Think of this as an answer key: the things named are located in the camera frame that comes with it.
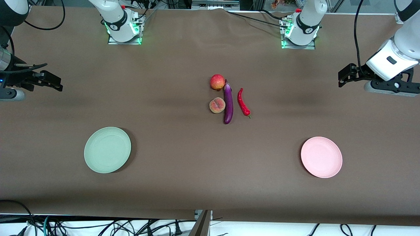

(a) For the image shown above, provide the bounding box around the large table cover cloth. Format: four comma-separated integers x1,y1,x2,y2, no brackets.
0,6,420,226

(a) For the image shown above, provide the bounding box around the long black tabletop cable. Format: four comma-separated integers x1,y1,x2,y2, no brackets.
226,11,289,29

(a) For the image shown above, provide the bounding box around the metal table frame post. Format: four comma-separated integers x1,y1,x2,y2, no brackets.
188,210,213,236

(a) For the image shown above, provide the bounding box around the pale pink peach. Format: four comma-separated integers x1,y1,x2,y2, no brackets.
209,97,226,114

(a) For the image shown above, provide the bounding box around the light green plate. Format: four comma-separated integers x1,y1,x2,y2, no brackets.
84,127,132,173

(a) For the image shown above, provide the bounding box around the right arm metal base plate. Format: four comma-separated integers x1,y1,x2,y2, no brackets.
108,15,142,45

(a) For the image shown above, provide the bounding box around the red apple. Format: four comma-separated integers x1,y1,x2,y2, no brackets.
210,74,226,91

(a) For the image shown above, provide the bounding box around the black looped floor cable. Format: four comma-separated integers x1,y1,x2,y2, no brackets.
0,199,37,236

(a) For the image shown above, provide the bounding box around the pink plate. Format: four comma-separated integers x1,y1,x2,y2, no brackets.
301,137,343,179

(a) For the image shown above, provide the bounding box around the red chili pepper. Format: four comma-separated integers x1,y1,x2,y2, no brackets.
237,88,252,119

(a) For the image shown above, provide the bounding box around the aluminium frame bracket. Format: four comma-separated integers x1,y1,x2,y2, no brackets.
191,0,241,10

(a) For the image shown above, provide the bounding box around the orange red background clutter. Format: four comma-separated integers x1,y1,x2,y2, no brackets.
271,0,297,10

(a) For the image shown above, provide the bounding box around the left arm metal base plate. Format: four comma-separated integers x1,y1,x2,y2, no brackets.
281,18,316,50

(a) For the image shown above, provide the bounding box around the purple eggplant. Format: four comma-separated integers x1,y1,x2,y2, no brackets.
223,80,234,125

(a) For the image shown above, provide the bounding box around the short black tabletop cable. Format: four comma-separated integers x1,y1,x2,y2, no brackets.
261,9,284,21

